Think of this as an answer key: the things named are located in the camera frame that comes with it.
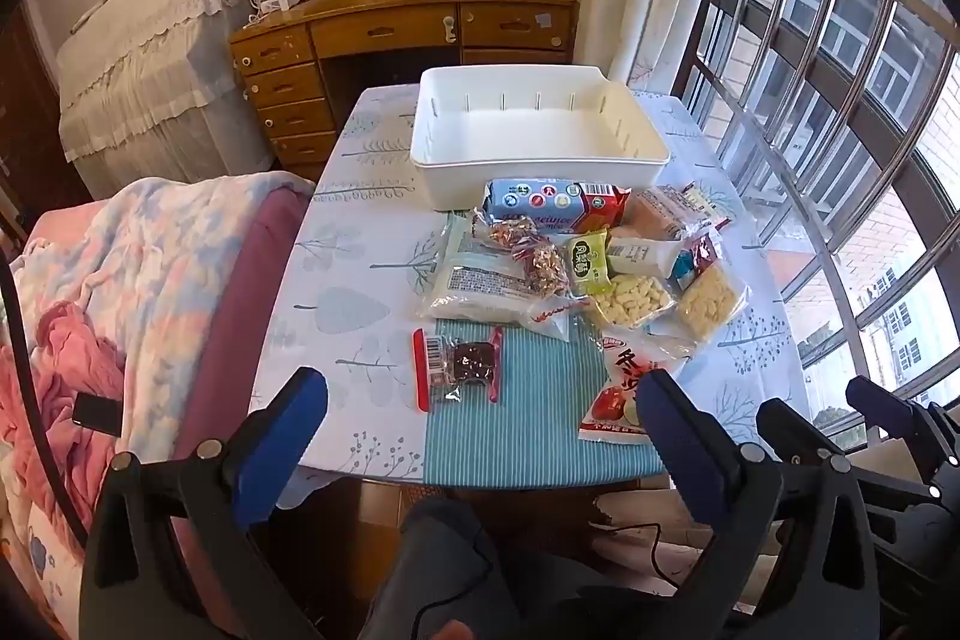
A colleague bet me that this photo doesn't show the blue foil snack packet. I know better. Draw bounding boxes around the blue foil snack packet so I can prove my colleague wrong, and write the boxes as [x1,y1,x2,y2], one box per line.
[670,252,697,291]

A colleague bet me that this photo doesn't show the wooden desk with drawers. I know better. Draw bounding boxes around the wooden desk with drawers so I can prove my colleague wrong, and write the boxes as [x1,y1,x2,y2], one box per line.
[229,0,578,181]

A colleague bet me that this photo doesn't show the red striped chocolate snack packet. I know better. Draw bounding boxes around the red striped chocolate snack packet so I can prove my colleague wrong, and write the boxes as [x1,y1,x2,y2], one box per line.
[412,326,505,413]

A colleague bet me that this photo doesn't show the nut candy clear packet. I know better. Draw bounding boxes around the nut candy clear packet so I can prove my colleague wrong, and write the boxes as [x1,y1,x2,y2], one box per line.
[470,209,547,259]

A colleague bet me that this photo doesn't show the blue red biscuit pack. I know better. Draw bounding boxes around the blue red biscuit pack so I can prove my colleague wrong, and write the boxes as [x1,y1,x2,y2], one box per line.
[482,177,631,234]

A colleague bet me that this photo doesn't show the large clear printed cake pack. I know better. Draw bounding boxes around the large clear printed cake pack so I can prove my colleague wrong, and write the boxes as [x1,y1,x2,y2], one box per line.
[613,185,711,241]

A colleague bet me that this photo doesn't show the pink sofa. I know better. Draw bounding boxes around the pink sofa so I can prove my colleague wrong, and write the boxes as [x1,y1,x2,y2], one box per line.
[29,188,308,638]

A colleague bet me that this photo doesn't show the green small snack packet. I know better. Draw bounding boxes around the green small snack packet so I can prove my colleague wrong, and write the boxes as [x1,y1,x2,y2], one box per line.
[566,229,612,296]

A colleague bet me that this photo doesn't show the red apple snack packet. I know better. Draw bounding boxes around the red apple snack packet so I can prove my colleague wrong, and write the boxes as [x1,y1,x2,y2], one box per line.
[578,331,693,445]

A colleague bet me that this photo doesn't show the white plastic storage bin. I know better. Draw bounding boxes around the white plastic storage bin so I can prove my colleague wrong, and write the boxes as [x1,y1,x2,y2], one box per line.
[410,65,670,211]

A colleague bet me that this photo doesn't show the white power strip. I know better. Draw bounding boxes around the white power strip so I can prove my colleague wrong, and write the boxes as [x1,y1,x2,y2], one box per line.
[257,0,301,14]

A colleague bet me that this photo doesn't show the beige red edged snack packet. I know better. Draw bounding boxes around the beige red edged snack packet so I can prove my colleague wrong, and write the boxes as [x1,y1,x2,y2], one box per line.
[680,184,732,230]

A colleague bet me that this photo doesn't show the puffed corn snack bag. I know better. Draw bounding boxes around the puffed corn snack bag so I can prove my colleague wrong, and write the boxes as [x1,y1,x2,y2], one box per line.
[592,275,675,330]

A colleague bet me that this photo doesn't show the yellow rice cracker bag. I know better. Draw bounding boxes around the yellow rice cracker bag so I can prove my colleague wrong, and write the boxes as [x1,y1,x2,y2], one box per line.
[675,260,748,344]

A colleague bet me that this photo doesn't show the beige soda cracker pack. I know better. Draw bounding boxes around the beige soda cracker pack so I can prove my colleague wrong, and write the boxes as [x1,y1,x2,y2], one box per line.
[607,236,683,280]

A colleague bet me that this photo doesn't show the white lace covered furniture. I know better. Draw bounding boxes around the white lace covered furniture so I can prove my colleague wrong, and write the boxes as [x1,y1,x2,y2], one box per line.
[57,0,274,200]

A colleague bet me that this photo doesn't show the metal window guard bars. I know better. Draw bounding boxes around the metal window guard bars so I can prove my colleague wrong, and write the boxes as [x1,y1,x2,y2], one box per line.
[679,0,958,450]

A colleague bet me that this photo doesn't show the white clear rice cake bag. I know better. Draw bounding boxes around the white clear rice cake bag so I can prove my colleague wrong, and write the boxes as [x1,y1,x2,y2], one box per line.
[420,213,571,342]

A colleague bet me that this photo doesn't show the black cable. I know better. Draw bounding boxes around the black cable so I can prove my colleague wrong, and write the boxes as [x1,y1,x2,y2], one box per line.
[0,248,88,548]

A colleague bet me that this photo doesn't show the dark red snowflake snack packet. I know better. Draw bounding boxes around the dark red snowflake snack packet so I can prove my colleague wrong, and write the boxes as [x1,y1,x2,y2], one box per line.
[677,232,719,278]

